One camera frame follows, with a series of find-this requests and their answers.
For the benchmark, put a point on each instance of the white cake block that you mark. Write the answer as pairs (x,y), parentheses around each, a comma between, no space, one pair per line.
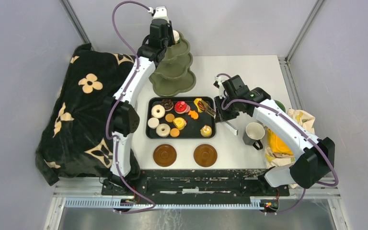
(176,37)

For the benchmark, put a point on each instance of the yellow cream cupcake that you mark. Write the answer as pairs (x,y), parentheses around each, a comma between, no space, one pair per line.
(206,131)

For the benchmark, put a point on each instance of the orange fish-shaped pastry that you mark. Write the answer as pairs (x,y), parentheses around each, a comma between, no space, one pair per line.
(193,114)

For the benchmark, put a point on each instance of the yellow swirl roll cake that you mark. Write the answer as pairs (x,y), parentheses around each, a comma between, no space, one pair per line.
(179,123)

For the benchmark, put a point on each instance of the yellow layered cake slice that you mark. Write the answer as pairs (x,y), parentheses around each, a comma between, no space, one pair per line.
(201,105)

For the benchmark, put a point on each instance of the red glazed donut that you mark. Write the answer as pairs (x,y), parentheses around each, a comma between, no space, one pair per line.
(181,107)

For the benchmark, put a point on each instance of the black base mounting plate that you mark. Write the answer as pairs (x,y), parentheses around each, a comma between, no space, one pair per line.
(248,182)

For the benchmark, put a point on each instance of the white round cake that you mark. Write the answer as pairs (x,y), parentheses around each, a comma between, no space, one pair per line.
(153,123)

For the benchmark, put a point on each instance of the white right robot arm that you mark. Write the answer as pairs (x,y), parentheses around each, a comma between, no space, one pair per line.
(314,157)

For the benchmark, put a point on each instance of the black rectangular tray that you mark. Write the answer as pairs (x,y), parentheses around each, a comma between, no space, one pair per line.
(193,126)

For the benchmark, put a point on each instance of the brown wooden coaster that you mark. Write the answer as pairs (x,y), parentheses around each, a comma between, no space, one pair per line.
(205,155)
(164,155)

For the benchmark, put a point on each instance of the chocolate sprinkle donut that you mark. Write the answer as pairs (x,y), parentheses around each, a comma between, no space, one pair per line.
(167,104)

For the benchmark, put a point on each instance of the black floral plush blanket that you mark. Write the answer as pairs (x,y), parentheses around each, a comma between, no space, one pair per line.
(74,143)

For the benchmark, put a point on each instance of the brown wooden coaster left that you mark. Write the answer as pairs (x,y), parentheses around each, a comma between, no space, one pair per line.
(164,155)

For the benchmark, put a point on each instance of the grey mug white inside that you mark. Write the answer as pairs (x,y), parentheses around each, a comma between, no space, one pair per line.
(253,135)

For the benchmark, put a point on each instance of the round tan biscuit lower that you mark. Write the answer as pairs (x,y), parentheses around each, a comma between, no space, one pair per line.
(174,132)

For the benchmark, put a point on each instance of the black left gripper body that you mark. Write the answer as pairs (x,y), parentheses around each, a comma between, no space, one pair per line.
(169,41)

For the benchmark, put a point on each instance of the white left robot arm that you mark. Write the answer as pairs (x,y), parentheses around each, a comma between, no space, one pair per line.
(123,119)

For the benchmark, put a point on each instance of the green three-tier serving stand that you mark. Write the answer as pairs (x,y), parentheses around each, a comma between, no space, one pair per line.
(173,74)

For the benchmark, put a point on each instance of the brown wooden coaster right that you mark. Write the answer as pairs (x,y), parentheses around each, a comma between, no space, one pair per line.
(205,155)

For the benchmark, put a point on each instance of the white glazed donut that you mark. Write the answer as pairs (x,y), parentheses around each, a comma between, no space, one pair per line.
(158,111)
(163,130)

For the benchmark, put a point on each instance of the round tan biscuit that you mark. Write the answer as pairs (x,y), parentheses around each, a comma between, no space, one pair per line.
(169,118)
(174,132)

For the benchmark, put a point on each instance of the steel tongs white handle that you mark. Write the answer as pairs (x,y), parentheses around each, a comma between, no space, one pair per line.
(226,124)

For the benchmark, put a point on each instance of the round tan biscuit upper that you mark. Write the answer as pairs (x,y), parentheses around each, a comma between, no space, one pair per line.
(169,118)

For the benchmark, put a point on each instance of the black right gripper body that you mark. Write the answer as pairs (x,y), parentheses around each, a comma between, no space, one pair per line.
(229,111)

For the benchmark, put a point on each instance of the patterned white yellow cloth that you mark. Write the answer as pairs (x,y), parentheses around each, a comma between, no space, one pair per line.
(277,153)

